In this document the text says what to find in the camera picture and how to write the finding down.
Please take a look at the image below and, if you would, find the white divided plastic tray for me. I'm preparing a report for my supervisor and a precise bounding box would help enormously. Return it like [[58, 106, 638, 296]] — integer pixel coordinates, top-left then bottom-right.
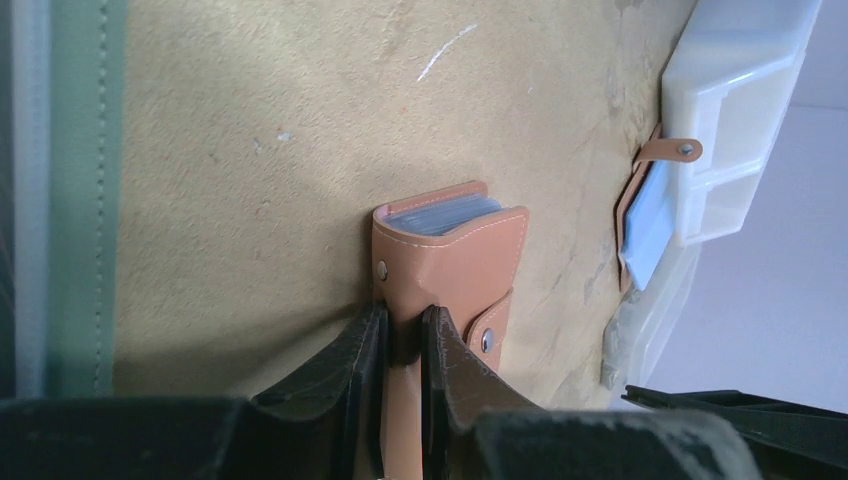
[[661, 0, 821, 246]]

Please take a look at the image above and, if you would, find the clear plastic screw box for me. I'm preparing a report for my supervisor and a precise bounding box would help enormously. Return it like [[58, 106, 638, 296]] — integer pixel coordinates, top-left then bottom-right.
[[600, 244, 702, 392]]

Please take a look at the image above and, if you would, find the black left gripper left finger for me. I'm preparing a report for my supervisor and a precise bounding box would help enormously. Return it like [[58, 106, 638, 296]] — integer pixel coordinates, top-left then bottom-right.
[[253, 302, 388, 479]]

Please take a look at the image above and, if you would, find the aluminium frame rail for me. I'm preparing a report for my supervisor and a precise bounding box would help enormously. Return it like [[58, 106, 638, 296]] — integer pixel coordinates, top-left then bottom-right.
[[622, 385, 847, 479]]

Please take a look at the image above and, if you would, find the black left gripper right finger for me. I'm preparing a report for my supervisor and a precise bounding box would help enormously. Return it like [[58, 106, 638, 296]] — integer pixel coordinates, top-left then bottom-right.
[[421, 305, 541, 479]]

